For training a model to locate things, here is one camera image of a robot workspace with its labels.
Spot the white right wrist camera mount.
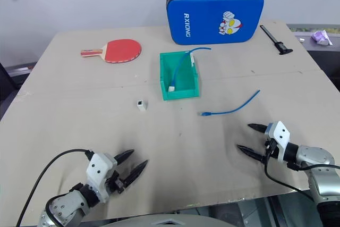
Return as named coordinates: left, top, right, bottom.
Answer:
left=265, top=121, right=292, bottom=163

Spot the purple white crumpled wrapper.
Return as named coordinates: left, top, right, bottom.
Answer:
left=310, top=29, right=334, bottom=47

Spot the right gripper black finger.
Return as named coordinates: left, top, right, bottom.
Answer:
left=236, top=144, right=267, bottom=165
left=247, top=123, right=268, bottom=134

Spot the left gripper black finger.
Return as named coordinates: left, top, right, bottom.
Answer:
left=114, top=149, right=135, bottom=166
left=122, top=159, right=149, bottom=189

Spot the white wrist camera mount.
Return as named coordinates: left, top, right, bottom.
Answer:
left=86, top=153, right=118, bottom=203
left=265, top=121, right=292, bottom=163

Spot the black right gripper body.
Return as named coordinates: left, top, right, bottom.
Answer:
left=263, top=137, right=278, bottom=162

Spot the dark grey bench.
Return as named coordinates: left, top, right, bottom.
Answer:
left=0, top=61, right=37, bottom=120

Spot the blue Ethernet cable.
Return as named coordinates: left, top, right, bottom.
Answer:
left=197, top=89, right=261, bottom=117

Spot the blue cable with white coupler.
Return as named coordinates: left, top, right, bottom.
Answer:
left=167, top=47, right=213, bottom=93

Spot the small white adapter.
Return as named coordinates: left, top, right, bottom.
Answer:
left=136, top=99, right=148, bottom=114

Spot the black plastic caliper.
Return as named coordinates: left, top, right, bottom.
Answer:
left=260, top=24, right=294, bottom=56

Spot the green plastic bin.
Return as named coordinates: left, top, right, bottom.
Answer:
left=159, top=51, right=201, bottom=102

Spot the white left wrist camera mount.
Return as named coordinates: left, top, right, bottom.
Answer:
left=86, top=153, right=118, bottom=203

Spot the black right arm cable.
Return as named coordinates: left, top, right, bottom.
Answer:
left=264, top=154, right=340, bottom=201

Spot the dark side table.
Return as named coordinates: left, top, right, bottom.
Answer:
left=287, top=23, right=340, bottom=91

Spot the red table tennis paddle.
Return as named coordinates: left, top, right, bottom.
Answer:
left=80, top=39, right=143, bottom=64

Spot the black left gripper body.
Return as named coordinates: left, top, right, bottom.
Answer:
left=106, top=169, right=126, bottom=195

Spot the blue padded RXIONG target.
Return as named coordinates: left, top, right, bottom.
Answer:
left=166, top=0, right=265, bottom=45

